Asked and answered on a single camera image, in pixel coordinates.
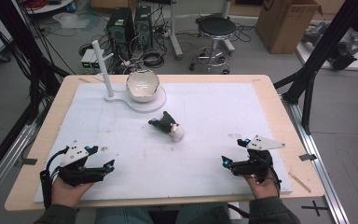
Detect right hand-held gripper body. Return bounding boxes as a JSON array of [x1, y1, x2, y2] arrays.
[[230, 134, 286, 184]]

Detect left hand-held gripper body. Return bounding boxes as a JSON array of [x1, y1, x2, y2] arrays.
[[57, 139, 107, 188]]

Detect person's left hand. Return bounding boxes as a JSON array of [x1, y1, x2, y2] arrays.
[[50, 175, 95, 208]]

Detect person's right hand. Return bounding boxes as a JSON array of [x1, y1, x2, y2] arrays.
[[243, 173, 282, 201]]

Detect white foam mat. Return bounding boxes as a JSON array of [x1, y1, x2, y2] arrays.
[[33, 81, 295, 203]]

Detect thin wooden stick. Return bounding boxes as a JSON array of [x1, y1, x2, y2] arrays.
[[288, 171, 313, 194]]

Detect wooden table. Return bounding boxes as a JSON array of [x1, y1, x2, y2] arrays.
[[4, 73, 326, 213]]

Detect person's legs in jeans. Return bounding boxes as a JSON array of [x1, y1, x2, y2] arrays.
[[94, 203, 231, 224]]

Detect black tape cross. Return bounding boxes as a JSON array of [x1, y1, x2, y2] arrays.
[[300, 200, 329, 217]]

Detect white ceramic bowl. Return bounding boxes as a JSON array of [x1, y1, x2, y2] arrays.
[[125, 68, 161, 104]]

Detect white stand with pole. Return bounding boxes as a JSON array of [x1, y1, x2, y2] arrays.
[[90, 39, 168, 114]]

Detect white power supply unit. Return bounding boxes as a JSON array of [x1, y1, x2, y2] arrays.
[[80, 48, 96, 71], [90, 49, 105, 70]]

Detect black round stool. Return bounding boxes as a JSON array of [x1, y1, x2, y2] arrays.
[[189, 14, 239, 76]]

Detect black computer tower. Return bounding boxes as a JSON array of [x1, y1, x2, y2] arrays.
[[133, 5, 154, 51], [105, 6, 136, 61]]

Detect cardboard box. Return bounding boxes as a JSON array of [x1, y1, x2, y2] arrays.
[[255, 0, 324, 55]]

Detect white board with devices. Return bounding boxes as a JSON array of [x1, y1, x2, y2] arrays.
[[296, 21, 358, 73]]

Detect white metal stand leg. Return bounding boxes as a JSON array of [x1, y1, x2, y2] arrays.
[[167, 0, 185, 61]]

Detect clear plastic sheet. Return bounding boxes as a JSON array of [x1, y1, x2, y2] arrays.
[[51, 11, 90, 30]]

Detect white round table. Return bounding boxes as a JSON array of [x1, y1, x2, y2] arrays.
[[23, 0, 76, 15]]

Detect aluminium floor rail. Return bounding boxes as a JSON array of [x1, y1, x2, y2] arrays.
[[280, 93, 351, 224], [0, 123, 37, 213]]

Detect coiled black cable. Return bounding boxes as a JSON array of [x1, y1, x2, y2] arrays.
[[142, 49, 166, 69]]

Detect black metal frame strut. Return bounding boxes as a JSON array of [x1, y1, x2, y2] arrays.
[[272, 0, 358, 136], [0, 0, 73, 188]]

